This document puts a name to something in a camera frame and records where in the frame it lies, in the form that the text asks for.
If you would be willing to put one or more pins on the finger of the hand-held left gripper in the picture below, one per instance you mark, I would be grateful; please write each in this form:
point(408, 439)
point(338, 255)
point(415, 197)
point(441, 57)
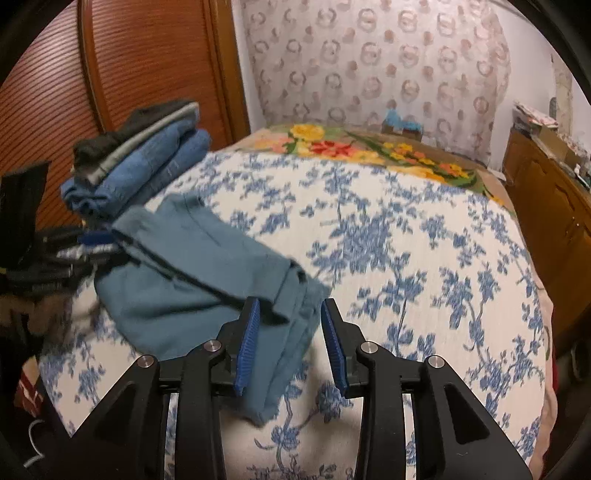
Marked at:
point(99, 265)
point(94, 239)

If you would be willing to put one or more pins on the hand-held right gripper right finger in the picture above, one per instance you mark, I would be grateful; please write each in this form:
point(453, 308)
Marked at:
point(334, 350)

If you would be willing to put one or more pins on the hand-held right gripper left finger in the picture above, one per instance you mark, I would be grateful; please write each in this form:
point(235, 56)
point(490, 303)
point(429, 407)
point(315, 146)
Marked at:
point(244, 350)

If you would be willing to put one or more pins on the teal pants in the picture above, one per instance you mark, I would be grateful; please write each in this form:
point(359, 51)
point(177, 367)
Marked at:
point(194, 295)

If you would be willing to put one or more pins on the folded grey pants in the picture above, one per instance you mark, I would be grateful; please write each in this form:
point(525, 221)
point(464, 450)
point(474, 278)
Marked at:
point(117, 155)

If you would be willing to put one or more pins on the folded black pants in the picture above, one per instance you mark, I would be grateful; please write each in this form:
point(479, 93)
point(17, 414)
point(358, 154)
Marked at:
point(138, 121)

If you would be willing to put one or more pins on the person's left hand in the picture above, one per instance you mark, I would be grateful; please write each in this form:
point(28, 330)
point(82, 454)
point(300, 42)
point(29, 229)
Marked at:
point(44, 318)

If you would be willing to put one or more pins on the stack of folded clothes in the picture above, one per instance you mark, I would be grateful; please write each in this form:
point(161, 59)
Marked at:
point(152, 170)

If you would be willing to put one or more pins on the blue floral bedsheet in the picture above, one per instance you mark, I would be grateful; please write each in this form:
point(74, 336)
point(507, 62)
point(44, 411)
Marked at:
point(392, 277)

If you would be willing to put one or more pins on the red printed bag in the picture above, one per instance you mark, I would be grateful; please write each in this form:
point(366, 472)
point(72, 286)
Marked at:
point(28, 392)

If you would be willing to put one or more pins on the wooden louvred wardrobe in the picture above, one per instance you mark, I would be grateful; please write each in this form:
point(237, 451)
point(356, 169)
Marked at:
point(138, 55)

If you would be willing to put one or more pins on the yellow flowered blanket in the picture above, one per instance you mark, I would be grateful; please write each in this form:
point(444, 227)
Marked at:
point(332, 144)

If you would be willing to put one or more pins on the blue plastic bag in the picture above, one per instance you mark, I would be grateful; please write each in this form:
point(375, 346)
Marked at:
point(401, 120)

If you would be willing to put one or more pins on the wooden sideboard cabinet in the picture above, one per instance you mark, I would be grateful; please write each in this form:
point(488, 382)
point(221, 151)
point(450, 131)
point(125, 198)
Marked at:
point(545, 194)

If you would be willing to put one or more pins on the stack of papers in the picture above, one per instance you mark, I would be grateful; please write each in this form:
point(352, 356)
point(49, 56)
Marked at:
point(531, 117)

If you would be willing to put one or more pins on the open cardboard box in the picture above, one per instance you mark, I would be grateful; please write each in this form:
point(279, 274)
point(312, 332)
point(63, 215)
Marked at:
point(556, 141)

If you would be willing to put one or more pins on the beige tied curtain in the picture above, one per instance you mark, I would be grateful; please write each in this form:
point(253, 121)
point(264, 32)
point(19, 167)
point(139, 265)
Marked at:
point(561, 87)

